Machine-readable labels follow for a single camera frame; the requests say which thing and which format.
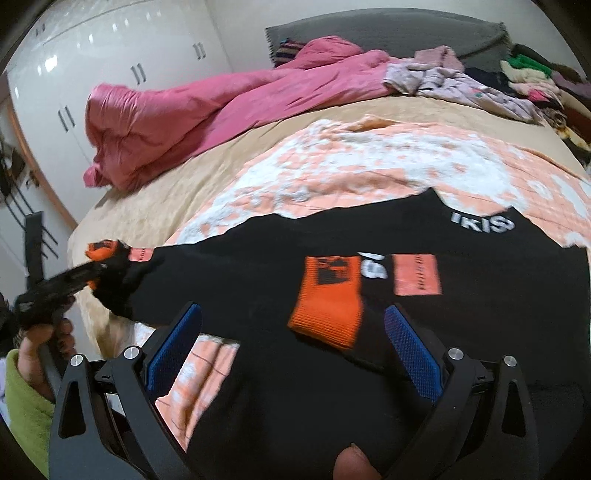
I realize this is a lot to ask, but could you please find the person's right hand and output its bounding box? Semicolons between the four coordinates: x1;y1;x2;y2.
333;442;384;480

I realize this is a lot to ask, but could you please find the grey headboard cushion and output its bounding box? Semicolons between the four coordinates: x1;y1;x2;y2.
264;8;513;71

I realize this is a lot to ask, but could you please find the pile of folded clothes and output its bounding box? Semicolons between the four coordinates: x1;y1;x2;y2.
500;43;591;160

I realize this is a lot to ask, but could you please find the person's left forearm green sleeve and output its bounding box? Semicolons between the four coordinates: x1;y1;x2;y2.
0;350;57;480

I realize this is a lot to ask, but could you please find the beige bed sheet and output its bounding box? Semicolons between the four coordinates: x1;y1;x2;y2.
67;92;591;365

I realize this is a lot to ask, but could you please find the dark upright stand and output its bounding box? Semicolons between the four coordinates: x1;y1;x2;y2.
24;210;48;283

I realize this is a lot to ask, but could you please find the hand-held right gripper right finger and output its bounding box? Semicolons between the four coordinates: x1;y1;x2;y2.
384;304;541;480

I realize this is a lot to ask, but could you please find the black branch wall decoration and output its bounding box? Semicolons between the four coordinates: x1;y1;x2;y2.
0;137;58;247

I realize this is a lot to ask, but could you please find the peach and white plaid blanket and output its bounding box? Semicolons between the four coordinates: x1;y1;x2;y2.
154;117;591;444

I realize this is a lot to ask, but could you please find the person's left hand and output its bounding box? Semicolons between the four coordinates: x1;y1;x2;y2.
13;318;78;400

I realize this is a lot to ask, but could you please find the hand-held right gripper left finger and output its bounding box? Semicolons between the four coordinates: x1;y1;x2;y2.
48;302;204;480

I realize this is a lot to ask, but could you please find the pink duvet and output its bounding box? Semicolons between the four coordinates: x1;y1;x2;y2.
83;38;393;191

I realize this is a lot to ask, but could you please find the black sweatshirt with orange cuffs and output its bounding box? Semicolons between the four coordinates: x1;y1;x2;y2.
86;189;591;480

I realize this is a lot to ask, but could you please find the white glossy wardrobe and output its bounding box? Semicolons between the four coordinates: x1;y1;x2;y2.
0;0;242;228

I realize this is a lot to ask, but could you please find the striped knit cloth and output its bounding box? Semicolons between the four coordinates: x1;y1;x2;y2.
272;39;309;68

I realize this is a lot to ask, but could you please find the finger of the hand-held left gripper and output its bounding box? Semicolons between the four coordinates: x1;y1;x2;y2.
90;239;137;301

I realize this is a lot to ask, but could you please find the pink garment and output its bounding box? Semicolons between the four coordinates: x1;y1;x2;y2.
412;45;466;73

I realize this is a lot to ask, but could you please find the lilac printed garment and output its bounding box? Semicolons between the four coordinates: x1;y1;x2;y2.
383;55;546;124

